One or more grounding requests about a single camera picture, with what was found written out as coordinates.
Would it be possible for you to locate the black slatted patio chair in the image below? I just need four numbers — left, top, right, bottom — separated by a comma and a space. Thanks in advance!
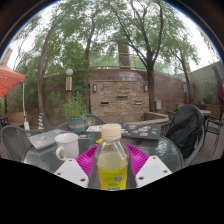
203, 113, 224, 154

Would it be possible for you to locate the grey laptop with stickers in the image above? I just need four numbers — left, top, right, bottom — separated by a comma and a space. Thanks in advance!
27, 128, 69, 150

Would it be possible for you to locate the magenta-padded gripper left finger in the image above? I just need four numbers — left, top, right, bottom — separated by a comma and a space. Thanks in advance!
54, 143, 101, 189

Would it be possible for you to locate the black laptop with stickers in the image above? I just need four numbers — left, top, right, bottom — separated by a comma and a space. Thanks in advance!
120, 123, 162, 141

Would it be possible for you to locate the small blue card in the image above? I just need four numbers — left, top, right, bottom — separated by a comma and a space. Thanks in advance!
78, 133, 94, 140

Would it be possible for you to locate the blue and yellow striped cone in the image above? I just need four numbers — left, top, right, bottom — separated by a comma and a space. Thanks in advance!
37, 112, 46, 131

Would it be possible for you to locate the yellow-label clear drink bottle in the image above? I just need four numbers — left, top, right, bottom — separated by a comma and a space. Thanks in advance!
94, 123, 131, 192

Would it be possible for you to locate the black jacket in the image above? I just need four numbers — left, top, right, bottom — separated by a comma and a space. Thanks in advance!
165, 104, 205, 160

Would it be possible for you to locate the folded maroon umbrella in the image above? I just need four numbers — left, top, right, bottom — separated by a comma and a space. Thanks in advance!
214, 64, 224, 108

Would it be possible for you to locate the orange patio umbrella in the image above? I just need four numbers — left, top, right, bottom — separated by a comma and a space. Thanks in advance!
0, 62, 26, 99

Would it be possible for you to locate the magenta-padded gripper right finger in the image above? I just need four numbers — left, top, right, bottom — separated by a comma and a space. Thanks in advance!
124, 143, 173, 189

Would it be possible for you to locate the white printed paper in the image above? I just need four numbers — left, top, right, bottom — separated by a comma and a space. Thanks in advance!
85, 124, 103, 133

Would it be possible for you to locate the round dark patio table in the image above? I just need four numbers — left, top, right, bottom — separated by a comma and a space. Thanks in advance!
199, 109, 213, 118

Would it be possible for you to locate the white ceramic mug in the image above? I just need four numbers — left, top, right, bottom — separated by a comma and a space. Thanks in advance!
54, 132, 80, 162

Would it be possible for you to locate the green plant in teal pot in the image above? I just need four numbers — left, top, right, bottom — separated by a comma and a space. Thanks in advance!
61, 93, 88, 134

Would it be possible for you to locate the dark-trunked tree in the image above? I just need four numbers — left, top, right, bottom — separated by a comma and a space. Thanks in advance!
99, 0, 201, 113

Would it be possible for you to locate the leaning grey-trunked tree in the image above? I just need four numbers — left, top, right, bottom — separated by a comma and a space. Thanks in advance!
13, 0, 101, 129

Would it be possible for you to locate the globe-topped lamp post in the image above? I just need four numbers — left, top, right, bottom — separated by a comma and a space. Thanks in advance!
64, 68, 74, 103

